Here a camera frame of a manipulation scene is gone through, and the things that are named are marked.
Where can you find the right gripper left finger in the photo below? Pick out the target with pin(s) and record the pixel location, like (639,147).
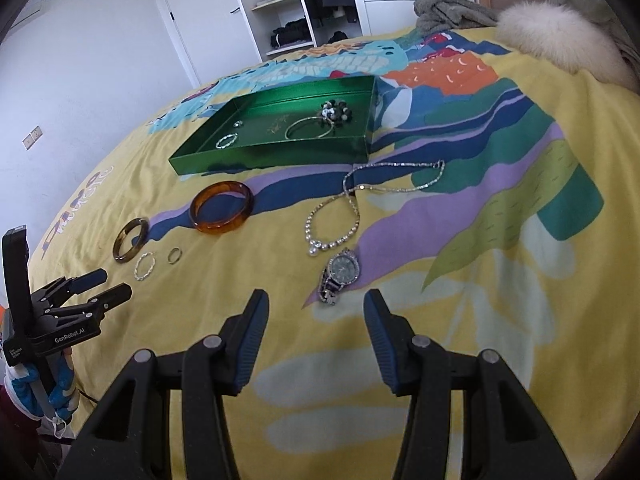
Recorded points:
(218,366)

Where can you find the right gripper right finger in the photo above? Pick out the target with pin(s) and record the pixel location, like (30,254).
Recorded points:
(415,366)

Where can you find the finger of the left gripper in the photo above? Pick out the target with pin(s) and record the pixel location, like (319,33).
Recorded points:
(109,299)
(87,281)

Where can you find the silver twisted hoop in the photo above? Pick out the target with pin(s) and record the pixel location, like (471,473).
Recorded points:
(226,141)
(144,266)

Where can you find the rose gold thin bangle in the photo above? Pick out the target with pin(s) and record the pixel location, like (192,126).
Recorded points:
(311,127)

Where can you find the blue white gloved hand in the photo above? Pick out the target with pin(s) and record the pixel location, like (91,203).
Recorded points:
(26,389)

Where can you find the dark brown bangle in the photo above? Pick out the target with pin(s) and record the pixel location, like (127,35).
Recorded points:
(130,239)

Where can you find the silver wristwatch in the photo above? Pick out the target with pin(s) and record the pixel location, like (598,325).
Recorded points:
(341,271)

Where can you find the amber orange bangle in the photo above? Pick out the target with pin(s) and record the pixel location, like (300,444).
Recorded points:
(221,207)

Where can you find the yellow dinosaur bedspread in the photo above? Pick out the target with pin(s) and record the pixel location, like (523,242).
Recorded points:
(510,221)

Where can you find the green metallic tray box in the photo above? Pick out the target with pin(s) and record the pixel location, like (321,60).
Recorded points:
(260,120)

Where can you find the white door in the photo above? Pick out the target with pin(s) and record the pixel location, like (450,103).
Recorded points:
(212,38)

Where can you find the black folded clothes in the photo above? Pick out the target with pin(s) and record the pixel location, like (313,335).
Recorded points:
(291,33)

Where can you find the black bag wardrobe bottom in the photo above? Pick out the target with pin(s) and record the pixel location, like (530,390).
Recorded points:
(337,37)

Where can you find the grey crumpled towel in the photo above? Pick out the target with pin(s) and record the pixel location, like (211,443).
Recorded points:
(434,16)

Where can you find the white fluffy pillow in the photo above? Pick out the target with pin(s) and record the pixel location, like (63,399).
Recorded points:
(566,39)

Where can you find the olive green jacket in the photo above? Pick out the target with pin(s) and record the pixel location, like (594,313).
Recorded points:
(600,13)

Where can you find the wall light switch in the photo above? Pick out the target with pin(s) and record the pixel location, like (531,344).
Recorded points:
(32,138)

